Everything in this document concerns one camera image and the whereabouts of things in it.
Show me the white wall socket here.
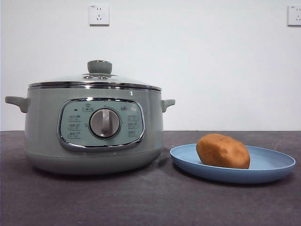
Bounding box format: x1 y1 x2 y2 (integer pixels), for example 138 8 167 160
89 4 110 26
287 6 301 26

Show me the glass lid with green knob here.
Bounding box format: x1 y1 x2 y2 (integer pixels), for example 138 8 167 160
28 60 162 92

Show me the blue round plate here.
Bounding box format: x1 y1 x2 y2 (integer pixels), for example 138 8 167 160
169 143 296 184

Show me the pale green electric steamer pot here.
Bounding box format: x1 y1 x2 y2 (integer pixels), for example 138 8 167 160
5 87 176 175

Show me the brown potato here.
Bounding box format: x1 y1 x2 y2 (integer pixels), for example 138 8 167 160
196 133 250 170

